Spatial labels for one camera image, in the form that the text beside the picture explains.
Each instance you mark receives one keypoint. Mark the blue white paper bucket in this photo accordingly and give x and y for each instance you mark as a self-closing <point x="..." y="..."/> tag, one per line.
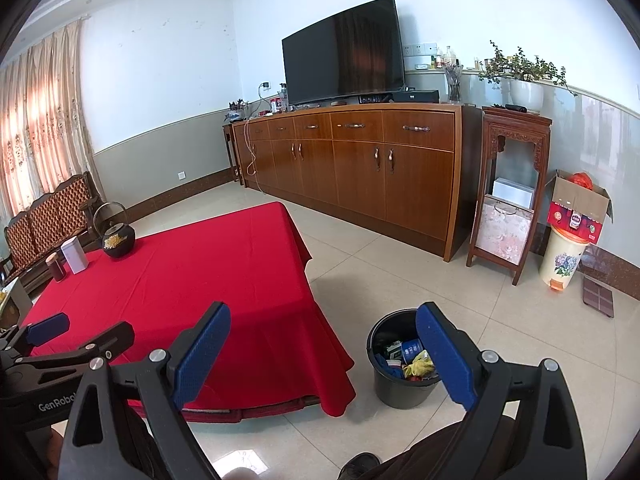
<point x="412" y="350"/>

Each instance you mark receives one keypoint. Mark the blue cloth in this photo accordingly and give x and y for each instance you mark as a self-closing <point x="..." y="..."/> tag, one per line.
<point x="387" y="367"/>

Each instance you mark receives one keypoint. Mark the brown bathroom scale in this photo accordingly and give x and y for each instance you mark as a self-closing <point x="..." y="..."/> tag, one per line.
<point x="597" y="297"/>

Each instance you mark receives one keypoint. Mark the black plastic bucket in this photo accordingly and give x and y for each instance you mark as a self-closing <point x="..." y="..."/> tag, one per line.
<point x="395" y="395"/>

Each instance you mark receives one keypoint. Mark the glass vase with stems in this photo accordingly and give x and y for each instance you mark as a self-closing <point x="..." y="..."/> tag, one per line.
<point x="454" y="87"/>

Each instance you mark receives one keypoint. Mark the white wall socket panel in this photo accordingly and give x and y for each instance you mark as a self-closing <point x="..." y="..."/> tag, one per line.
<point x="420" y="49"/>

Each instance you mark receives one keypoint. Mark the dark brown jar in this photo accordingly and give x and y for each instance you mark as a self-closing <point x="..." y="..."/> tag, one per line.
<point x="56" y="270"/>

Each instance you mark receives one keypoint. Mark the person's leg in dark trousers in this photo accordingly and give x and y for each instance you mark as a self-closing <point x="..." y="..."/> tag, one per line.
<point x="425" y="460"/>

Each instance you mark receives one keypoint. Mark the orange plastic bag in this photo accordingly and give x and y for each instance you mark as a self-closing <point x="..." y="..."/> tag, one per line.
<point x="582" y="181"/>

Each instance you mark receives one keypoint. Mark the small potted plants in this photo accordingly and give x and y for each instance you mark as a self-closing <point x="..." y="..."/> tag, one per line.
<point x="237" y="112"/>

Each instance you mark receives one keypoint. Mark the carved wooden bench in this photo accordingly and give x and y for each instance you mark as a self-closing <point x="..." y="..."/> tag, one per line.
<point x="50" y="220"/>

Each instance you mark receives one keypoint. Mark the carved wooden stand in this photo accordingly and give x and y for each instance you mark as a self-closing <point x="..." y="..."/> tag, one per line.
<point x="520" y="125"/>

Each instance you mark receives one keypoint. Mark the cluster of small bottles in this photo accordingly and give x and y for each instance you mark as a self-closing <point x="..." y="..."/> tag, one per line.
<point x="445" y="59"/>

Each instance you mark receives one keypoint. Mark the pink floral gift bag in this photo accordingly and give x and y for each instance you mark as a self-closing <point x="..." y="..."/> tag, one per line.
<point x="502" y="235"/>

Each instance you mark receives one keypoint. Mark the white flat box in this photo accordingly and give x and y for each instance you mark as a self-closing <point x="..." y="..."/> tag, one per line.
<point x="514" y="192"/>

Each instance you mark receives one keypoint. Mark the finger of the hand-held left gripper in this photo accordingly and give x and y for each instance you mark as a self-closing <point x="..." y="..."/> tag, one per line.
<point x="107" y="337"/>
<point x="47" y="329"/>

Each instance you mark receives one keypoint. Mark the person's black shoe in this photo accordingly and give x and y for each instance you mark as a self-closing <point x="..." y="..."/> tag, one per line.
<point x="357" y="467"/>

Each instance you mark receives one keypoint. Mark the black set-top box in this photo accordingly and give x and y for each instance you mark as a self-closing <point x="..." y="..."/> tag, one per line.
<point x="415" y="96"/>

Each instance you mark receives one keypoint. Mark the small dark wooden side table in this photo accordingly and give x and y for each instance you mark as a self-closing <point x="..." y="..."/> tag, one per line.
<point x="230" y="150"/>

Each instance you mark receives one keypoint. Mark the yellow cloth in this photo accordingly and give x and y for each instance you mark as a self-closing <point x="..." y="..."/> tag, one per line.
<point x="420" y="366"/>

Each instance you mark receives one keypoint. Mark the white tin canister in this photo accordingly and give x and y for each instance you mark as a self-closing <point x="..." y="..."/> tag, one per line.
<point x="75" y="257"/>

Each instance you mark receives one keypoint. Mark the white floral pedal bin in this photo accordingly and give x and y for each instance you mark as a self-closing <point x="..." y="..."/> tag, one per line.
<point x="562" y="260"/>

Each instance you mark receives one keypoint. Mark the black remote control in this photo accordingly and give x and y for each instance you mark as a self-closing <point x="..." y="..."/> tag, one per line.
<point x="515" y="107"/>

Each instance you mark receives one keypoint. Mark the beige floral curtain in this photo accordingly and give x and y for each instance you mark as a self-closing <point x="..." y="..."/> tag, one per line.
<point x="35" y="120"/>

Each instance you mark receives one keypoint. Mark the black flat screen television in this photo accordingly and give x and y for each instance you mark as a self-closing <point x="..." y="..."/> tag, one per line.
<point x="345" y="55"/>

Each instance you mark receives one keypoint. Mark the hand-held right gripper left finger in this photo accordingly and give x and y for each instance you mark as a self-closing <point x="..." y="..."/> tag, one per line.
<point x="200" y="355"/>

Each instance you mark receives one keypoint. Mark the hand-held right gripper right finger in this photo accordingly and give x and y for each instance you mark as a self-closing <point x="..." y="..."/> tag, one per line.
<point x="445" y="355"/>

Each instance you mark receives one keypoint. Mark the long wooden sideboard cabinet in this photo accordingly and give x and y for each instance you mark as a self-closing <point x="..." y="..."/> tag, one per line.
<point x="360" y="170"/>

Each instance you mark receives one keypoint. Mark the open cardboard box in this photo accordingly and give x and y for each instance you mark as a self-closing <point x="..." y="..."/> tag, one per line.
<point x="575" y="195"/>

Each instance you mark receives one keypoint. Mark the green plant in white pot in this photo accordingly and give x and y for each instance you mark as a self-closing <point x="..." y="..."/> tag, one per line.
<point x="526" y="95"/>

